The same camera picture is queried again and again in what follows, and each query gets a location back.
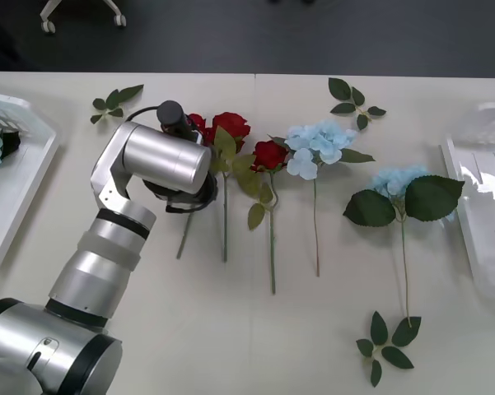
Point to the red rose green stem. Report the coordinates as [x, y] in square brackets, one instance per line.
[230, 121]
[269, 154]
[196, 120]

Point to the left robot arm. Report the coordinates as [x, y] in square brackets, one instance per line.
[164, 158]

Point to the pale blue flower green stem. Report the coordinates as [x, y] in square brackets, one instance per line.
[321, 140]

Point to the loose green leaf twig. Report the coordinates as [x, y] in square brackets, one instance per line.
[396, 357]
[116, 98]
[339, 88]

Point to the shallow white box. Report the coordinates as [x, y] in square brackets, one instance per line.
[486, 247]
[20, 185]

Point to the white office chair base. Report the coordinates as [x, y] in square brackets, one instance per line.
[47, 26]

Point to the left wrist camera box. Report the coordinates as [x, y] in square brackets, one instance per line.
[197, 136]

